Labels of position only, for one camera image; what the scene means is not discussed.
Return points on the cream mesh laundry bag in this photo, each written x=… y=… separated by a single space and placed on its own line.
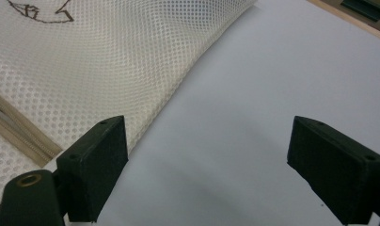
x=100 y=62

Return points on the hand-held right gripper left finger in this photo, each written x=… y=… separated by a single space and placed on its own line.
x=94 y=163

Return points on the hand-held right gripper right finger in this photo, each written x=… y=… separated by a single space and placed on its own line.
x=332 y=169

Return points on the dark green object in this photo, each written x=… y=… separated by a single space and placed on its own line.
x=363 y=8

